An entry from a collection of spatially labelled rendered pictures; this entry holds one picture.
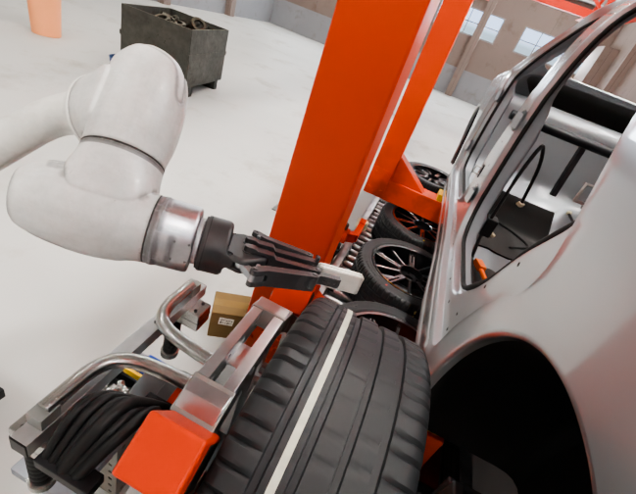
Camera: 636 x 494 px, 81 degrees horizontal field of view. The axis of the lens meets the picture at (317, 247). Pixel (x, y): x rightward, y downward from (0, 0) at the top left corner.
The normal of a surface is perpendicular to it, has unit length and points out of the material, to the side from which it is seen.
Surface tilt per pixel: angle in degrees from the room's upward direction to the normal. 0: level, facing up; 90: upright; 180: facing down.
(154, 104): 48
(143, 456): 35
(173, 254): 81
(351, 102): 90
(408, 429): 8
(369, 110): 90
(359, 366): 2
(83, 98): 55
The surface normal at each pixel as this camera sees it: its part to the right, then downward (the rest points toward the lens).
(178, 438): 0.06, -0.40
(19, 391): 0.30, -0.79
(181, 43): -0.19, 0.49
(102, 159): 0.29, -0.27
